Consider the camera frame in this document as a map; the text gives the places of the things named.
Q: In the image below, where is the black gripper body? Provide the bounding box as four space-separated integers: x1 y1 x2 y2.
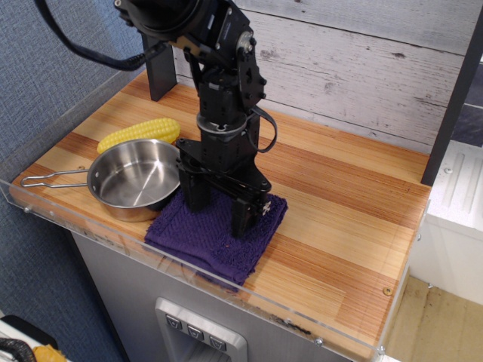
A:
176 112 272 201

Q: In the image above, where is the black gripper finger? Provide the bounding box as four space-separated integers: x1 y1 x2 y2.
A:
231 195 271 238
178 165 211 212

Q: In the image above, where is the purple cloth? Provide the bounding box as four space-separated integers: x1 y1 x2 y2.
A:
145 190 288 286

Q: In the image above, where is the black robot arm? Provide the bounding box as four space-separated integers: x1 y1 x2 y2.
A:
115 1 271 238

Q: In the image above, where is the yellow toy corn cob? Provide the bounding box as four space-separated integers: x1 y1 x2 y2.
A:
97 118 180 154

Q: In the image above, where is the stainless steel pan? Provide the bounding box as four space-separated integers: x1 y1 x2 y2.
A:
20 139 180 222

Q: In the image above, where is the grey toy kitchen cabinet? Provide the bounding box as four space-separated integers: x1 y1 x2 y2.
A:
73 234 346 361

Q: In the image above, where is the silver dispenser button panel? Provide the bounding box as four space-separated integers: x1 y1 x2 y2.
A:
155 297 248 361

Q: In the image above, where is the white ribbed sink unit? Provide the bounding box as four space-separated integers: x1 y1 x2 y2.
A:
409 141 482 304

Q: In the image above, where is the yellow object bottom left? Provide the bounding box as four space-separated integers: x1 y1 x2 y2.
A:
32 345 68 362

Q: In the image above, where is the dark left upright post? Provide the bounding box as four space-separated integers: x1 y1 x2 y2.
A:
146 45 177 102

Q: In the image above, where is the dark upright post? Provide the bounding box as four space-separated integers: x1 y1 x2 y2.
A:
146 45 177 102
420 9 482 186

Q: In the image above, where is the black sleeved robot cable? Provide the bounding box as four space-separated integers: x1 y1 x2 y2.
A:
32 0 167 72

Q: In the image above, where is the dark right upright post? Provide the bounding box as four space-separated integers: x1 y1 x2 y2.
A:
420 9 482 186

